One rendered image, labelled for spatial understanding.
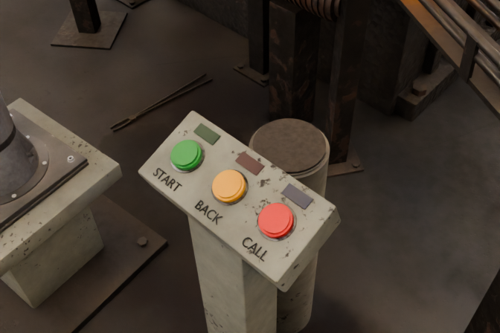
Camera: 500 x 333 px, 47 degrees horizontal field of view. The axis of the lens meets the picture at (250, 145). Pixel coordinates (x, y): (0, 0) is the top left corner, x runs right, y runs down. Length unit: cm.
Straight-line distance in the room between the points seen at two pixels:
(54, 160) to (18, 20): 107
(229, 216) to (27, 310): 75
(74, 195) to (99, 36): 95
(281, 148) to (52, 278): 66
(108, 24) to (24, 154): 98
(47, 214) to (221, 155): 48
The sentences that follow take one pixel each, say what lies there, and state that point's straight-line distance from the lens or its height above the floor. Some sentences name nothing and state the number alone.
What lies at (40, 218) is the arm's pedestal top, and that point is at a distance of 112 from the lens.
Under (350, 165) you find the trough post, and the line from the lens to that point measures 152.
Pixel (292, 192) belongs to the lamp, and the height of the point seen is 61.
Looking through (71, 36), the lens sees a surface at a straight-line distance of 202.
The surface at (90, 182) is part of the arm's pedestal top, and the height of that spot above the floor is 30.
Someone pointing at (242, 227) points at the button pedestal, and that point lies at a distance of 67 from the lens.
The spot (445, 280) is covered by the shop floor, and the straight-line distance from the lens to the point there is 137.
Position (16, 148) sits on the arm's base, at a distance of 113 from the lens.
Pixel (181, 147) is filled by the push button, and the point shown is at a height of 61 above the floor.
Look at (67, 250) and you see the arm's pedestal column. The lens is 130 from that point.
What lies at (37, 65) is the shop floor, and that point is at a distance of 195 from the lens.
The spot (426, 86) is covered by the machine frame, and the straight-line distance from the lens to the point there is 168.
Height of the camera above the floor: 114
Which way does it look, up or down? 47 degrees down
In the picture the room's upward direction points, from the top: 2 degrees counter-clockwise
